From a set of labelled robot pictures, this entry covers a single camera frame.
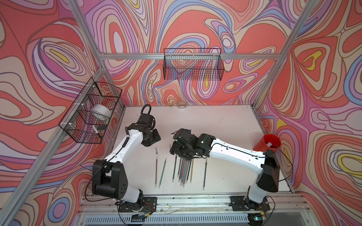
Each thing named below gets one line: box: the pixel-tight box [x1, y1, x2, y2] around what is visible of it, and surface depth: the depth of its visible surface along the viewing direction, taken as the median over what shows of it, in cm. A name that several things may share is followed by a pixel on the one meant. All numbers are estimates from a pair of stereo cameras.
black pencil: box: [202, 161, 208, 191], surface depth 84 cm
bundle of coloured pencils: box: [172, 154, 192, 188], surface depth 86 cm
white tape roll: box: [90, 104, 113, 118], surface depth 75 cm
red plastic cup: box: [252, 133, 281, 153], surface depth 89 cm
